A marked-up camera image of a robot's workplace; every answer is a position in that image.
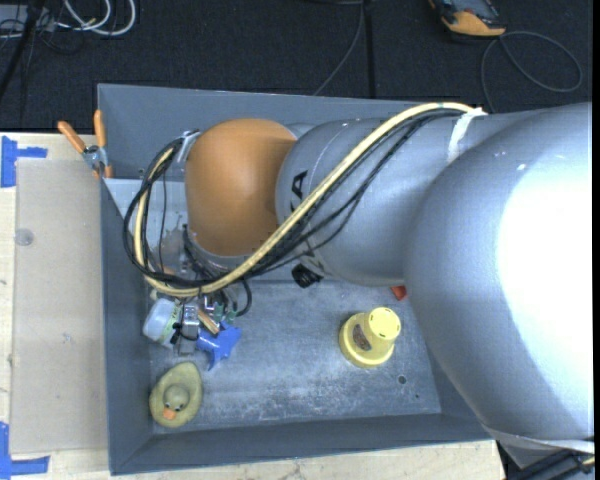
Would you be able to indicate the yellow plastic cup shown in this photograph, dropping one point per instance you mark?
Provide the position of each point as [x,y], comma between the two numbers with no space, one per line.
[371,336]

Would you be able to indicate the pale wood flat board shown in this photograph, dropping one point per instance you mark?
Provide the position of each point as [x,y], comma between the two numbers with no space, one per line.
[55,318]

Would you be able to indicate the yellow rubber duck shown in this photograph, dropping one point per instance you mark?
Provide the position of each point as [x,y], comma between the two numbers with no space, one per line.
[176,396]

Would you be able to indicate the grey metal bin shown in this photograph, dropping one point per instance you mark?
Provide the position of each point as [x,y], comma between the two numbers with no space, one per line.
[305,388]

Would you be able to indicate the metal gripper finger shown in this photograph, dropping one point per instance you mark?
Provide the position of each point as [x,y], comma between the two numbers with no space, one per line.
[191,314]
[188,339]

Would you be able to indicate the black cylinder on white bracket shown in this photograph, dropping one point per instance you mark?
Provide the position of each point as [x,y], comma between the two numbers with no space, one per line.
[306,275]

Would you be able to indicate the small red-orange object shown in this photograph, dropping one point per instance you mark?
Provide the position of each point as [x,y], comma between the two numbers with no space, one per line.
[399,292]

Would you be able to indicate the clear spray bottle blue trigger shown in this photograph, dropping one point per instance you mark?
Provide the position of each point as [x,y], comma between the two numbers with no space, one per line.
[221,344]

